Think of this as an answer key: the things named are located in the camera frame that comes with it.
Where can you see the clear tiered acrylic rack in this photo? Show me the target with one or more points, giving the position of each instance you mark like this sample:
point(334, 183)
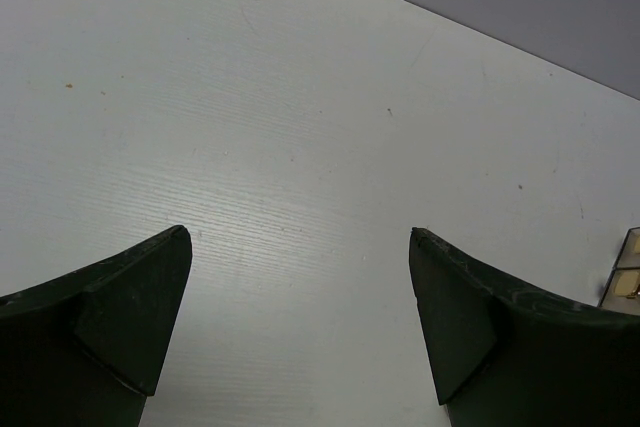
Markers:
point(621, 291)

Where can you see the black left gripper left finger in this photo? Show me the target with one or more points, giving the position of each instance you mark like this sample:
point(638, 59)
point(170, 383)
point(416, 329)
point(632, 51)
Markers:
point(88, 348)

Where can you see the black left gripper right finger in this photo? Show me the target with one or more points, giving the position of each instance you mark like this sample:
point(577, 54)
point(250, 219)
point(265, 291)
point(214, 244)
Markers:
point(504, 352)

